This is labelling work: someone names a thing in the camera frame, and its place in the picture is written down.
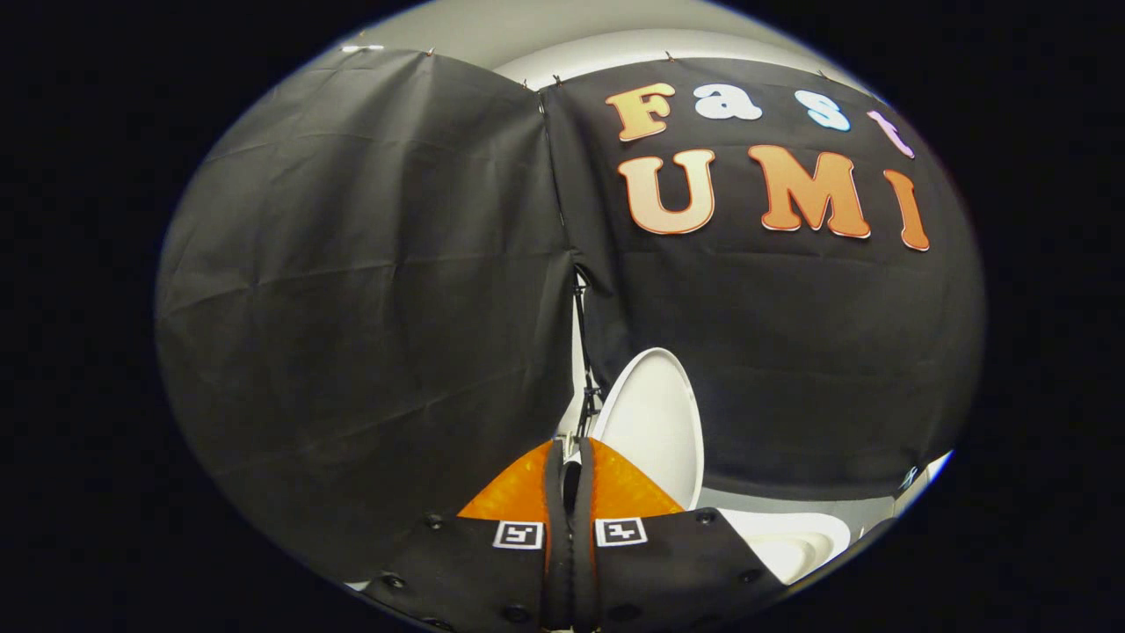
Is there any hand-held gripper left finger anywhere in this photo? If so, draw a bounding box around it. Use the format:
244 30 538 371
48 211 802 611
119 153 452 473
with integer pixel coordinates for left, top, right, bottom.
362 440 573 633

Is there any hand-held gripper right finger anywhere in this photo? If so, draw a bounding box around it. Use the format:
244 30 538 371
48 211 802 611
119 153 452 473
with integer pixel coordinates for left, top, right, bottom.
573 437 788 633

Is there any black wall cable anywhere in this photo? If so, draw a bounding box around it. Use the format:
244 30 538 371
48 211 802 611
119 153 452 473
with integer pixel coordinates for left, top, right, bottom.
573 271 606 438

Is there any black backdrop cloth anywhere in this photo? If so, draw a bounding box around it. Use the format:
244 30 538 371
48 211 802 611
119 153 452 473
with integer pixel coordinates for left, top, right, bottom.
156 48 987 583

